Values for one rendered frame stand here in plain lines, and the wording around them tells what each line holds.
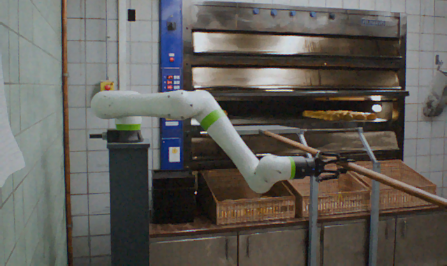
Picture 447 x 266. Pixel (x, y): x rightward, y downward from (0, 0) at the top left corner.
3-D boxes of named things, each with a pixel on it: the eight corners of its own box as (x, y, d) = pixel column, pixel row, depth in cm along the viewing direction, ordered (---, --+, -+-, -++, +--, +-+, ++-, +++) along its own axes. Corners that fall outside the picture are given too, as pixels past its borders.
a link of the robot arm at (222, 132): (209, 124, 185) (230, 112, 190) (204, 135, 195) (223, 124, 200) (263, 193, 176) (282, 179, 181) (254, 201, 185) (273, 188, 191)
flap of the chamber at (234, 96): (196, 96, 306) (191, 101, 325) (409, 95, 354) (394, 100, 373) (196, 93, 306) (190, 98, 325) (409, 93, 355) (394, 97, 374)
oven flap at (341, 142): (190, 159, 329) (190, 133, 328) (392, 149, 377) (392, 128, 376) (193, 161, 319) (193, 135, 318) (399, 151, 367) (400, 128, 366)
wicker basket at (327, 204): (273, 200, 341) (273, 165, 339) (336, 195, 357) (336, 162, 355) (301, 218, 294) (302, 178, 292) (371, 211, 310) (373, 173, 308)
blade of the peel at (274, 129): (299, 133, 287) (299, 128, 287) (219, 135, 272) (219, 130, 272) (278, 125, 322) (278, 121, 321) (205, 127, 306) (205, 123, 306)
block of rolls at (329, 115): (300, 116, 427) (300, 110, 427) (343, 115, 440) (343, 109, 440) (332, 121, 369) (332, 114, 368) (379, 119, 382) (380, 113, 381)
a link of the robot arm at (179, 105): (84, 91, 196) (184, 89, 172) (108, 91, 211) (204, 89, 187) (84, 119, 197) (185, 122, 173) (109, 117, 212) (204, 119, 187)
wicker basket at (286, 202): (198, 206, 325) (198, 169, 323) (269, 200, 341) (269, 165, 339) (216, 225, 279) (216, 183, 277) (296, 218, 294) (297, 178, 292)
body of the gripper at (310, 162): (299, 155, 181) (319, 154, 183) (298, 175, 182) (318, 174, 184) (308, 158, 174) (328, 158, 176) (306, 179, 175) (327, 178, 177)
